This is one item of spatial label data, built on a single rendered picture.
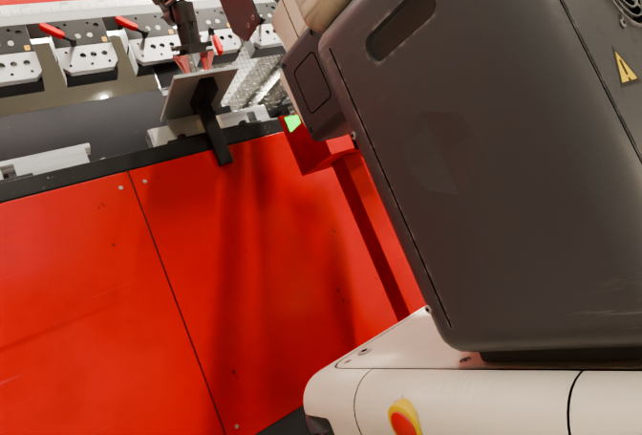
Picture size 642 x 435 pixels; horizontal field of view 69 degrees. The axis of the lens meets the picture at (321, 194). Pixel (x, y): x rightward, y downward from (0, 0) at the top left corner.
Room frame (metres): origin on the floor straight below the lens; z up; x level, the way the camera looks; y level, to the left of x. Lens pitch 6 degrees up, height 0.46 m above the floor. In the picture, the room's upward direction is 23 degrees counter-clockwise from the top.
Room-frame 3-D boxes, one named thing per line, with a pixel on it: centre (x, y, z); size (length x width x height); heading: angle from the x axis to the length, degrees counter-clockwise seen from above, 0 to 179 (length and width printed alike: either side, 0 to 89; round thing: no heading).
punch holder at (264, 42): (1.59, -0.03, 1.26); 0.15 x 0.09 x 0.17; 120
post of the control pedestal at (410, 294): (1.25, -0.10, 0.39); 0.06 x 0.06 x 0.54; 34
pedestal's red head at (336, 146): (1.25, -0.10, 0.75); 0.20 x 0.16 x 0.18; 124
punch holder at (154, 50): (1.39, 0.31, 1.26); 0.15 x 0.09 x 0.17; 120
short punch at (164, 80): (1.41, 0.29, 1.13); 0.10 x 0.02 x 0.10; 120
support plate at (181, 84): (1.28, 0.22, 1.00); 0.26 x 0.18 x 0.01; 30
